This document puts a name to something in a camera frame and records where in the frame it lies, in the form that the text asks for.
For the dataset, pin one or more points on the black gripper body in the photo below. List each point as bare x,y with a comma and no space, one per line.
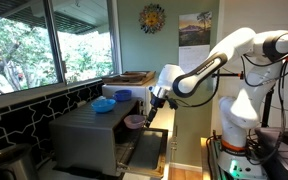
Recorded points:
157,102

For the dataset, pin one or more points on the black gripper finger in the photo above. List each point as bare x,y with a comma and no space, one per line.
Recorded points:
150,118
154,113

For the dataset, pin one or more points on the purple plastic bowl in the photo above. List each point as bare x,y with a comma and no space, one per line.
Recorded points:
134,121

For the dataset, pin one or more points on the oven wire rack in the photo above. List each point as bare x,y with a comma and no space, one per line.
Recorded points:
125,144

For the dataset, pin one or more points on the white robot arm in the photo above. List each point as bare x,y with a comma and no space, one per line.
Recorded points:
238,114

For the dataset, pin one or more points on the white microwave oven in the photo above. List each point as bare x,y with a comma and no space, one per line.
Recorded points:
142,91

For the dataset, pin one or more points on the dark blue plastic bowl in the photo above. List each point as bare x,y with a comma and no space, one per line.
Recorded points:
122,95

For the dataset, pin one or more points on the toaster oven glass door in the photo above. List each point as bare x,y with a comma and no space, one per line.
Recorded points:
149,156

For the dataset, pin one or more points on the light blue plastic bowl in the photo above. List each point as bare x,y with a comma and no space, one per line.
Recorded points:
103,105

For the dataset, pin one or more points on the grey toaster oven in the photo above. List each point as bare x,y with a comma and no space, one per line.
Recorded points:
85,140

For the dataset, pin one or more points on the wooden tray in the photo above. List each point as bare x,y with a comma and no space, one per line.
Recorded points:
132,78

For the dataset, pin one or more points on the black equipment case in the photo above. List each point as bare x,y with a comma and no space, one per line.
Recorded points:
277,166

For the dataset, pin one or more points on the dark metal pot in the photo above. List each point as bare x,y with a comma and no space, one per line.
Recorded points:
16,163

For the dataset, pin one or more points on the wall calendar with landscape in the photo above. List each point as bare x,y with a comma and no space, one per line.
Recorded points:
194,39

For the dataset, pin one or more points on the colourful sun wall ornament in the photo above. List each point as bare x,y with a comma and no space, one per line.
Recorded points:
152,18

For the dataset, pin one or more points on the window frame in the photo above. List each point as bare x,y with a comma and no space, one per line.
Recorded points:
49,45

